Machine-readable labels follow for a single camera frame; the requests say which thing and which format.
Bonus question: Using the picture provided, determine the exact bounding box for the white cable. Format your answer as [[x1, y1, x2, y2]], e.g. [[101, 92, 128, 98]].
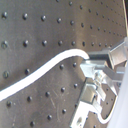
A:
[[0, 48, 118, 126]]

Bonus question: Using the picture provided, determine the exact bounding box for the silver cable clip fixture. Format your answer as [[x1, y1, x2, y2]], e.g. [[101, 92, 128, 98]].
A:
[[70, 77, 121, 128]]

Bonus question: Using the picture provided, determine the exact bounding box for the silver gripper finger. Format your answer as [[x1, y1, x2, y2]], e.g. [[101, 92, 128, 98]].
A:
[[80, 60, 126, 84], [88, 37, 128, 68]]

